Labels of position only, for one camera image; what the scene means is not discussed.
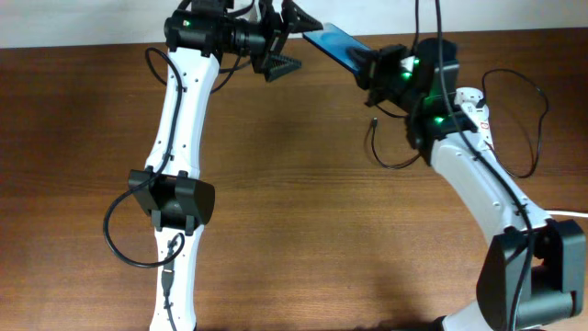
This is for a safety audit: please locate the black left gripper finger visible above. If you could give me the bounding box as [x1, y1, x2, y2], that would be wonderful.
[265, 54, 302, 83]
[281, 0, 323, 33]

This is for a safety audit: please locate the blue Galaxy smartphone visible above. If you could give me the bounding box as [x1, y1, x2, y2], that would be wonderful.
[302, 23, 371, 74]

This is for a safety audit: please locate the black USB charging cable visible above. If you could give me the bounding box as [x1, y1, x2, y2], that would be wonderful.
[369, 68, 550, 179]

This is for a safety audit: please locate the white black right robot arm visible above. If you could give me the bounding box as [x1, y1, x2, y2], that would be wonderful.
[347, 39, 586, 330]

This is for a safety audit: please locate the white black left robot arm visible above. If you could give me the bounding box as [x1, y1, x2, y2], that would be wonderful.
[129, 1, 322, 330]

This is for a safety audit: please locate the white USB charger adapter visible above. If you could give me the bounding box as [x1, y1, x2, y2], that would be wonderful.
[461, 102, 490, 122]

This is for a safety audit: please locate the white power strip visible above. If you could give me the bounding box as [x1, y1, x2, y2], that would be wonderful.
[454, 87, 493, 146]

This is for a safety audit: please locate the white power strip cord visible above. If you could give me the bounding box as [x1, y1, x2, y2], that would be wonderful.
[544, 209, 588, 219]

